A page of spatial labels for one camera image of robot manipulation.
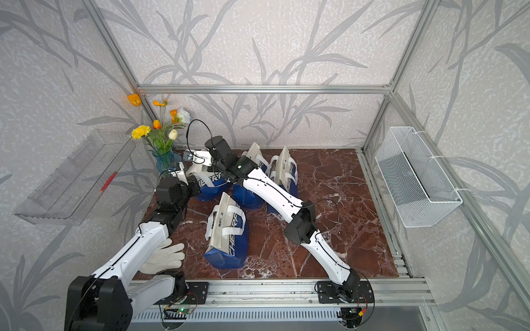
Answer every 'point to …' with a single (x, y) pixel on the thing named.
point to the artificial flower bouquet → (161, 140)
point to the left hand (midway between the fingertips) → (194, 176)
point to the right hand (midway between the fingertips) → (212, 145)
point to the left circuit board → (188, 310)
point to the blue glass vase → (165, 159)
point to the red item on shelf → (107, 183)
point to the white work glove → (164, 258)
